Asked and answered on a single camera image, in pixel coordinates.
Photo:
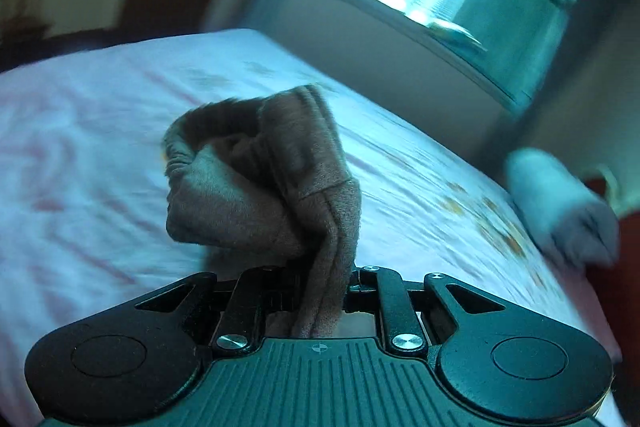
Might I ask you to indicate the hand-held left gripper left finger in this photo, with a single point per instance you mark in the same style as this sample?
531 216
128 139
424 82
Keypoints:
247 294

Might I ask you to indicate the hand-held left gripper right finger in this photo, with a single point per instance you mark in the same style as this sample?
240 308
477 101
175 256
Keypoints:
395 302

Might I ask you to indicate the grey-brown pants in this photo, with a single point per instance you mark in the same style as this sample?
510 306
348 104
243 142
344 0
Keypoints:
250 187

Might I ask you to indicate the rolled light quilt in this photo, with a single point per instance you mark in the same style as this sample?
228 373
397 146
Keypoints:
565 207

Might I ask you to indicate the red wooden headboard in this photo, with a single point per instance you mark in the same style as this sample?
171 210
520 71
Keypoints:
627 267

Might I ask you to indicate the bed with floral sheet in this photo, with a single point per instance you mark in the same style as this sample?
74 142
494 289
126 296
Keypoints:
75 132

